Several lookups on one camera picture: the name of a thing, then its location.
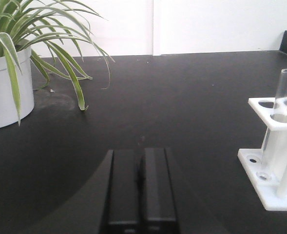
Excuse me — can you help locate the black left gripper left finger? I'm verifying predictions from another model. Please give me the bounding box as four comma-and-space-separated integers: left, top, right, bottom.
100, 149, 140, 234

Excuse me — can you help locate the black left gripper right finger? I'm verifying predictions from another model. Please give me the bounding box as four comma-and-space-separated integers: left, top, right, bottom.
141, 148, 179, 234

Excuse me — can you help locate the white test tube rack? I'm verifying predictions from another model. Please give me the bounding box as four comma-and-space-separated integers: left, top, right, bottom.
238, 97, 287, 211

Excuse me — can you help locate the white plant pot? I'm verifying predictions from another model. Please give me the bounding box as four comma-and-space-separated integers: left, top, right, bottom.
0, 47, 34, 128

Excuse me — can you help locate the clear glass test tube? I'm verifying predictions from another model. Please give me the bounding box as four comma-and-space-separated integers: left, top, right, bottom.
260, 68, 287, 163

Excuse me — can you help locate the green spider plant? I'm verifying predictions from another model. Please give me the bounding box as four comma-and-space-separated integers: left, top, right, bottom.
0, 0, 109, 124

